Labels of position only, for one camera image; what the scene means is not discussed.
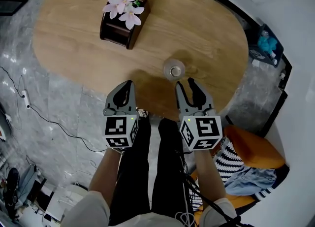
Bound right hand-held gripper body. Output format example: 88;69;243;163
179;108;223;152

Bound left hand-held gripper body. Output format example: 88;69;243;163
102;106;140;150

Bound clear glass cup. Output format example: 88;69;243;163
162;58;186;82

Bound person's left forearm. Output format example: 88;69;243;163
88;147;124;194

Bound person's right forearm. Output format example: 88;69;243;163
194;150;227;201

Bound wooden coffee table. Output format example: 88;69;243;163
32;0;250;122

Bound thin silver wrist band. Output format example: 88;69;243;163
108;147;125;156

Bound black white striped blanket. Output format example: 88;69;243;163
190;138;275;212

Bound person's black trousers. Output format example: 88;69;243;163
109;116;191;222

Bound orange sofa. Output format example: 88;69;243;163
191;125;287;218

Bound dark wooden tissue box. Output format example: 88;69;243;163
99;0;152;50

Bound blue denim garment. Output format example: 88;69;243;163
223;166;278;196

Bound dark blue waste bin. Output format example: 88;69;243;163
248;23;285;68

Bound crumpled teal cloth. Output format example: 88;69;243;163
256;34;279;55

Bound white power strip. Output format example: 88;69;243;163
21;90;32;109

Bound person's white shirt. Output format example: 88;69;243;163
60;190;238;227

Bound pale pink artificial flowers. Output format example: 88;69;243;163
101;0;145;31

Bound grey white floor appliance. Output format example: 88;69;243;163
0;102;13;143

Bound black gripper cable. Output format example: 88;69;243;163
174;147;243;227

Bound black floor cable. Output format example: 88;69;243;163
0;65;25;97
29;105;108;154

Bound white cord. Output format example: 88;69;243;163
174;181;195;227

